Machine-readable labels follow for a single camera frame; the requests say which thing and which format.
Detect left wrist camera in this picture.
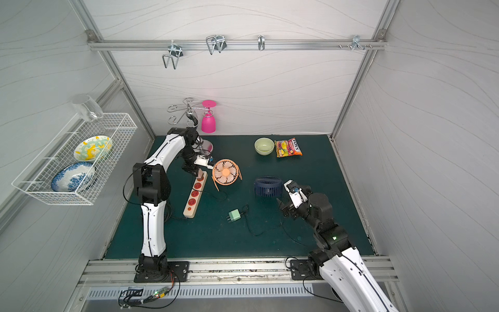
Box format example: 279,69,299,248
194,155,215,170

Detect aluminium top rail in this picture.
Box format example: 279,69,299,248
88,30,388,52

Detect white power strip red sockets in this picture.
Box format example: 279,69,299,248
183,170,207,218

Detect white wire basket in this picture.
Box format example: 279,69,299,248
12,113,137,205

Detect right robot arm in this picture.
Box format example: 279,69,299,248
278,180,397,311

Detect yellow green patterned plate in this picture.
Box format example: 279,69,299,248
74,135,113,163

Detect black blue fan cable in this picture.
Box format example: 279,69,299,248
239,196,313,248

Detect pink plastic goblet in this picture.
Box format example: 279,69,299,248
201,100,216,133

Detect small circuit board wires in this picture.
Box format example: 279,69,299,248
117,287,182,309

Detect black power strip cord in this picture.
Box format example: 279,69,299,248
163,198,188,224

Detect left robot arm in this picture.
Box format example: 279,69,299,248
132,127,202,272

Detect colourful candy bag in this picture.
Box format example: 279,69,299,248
275,138,303,158

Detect orange desk fan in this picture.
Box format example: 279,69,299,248
212,159,243,191

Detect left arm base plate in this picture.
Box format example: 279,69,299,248
133,261,190,283

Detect green USB power adapter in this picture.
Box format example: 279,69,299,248
227,209,242,222

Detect blue white patterned plate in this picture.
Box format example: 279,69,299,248
51,162,97,192

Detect navy blue desk fan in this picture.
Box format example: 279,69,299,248
254,176,283,198

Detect black orange fan cable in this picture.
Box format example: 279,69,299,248
190,183,231,202

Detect white slotted cable duct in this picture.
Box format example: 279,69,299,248
87,283,313,300

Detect green ceramic bowl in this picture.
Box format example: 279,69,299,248
254,137,275,156

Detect chrome cup holder stand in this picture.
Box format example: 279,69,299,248
167,97,216,155

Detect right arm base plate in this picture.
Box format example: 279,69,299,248
286,258,322,281

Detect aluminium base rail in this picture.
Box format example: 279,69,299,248
77,257,399,285

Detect metal hook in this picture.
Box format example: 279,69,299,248
257,35,265,51
338,35,372,51
162,43,183,70
205,35,227,55

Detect clear drinking glass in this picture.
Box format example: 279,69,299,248
71,94,104,122

